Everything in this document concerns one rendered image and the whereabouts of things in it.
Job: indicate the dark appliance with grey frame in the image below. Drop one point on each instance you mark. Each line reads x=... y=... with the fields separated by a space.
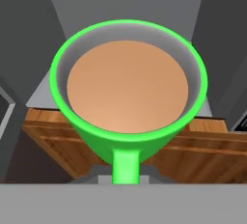
x=5 y=112

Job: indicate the green cup of tea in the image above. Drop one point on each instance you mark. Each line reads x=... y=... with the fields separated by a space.
x=96 y=139

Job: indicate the black appliance with white trim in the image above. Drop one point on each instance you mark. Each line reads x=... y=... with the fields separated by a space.
x=241 y=123

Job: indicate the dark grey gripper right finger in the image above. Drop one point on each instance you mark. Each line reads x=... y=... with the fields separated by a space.
x=151 y=173

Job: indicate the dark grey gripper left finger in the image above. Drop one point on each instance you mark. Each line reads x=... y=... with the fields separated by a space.
x=96 y=173

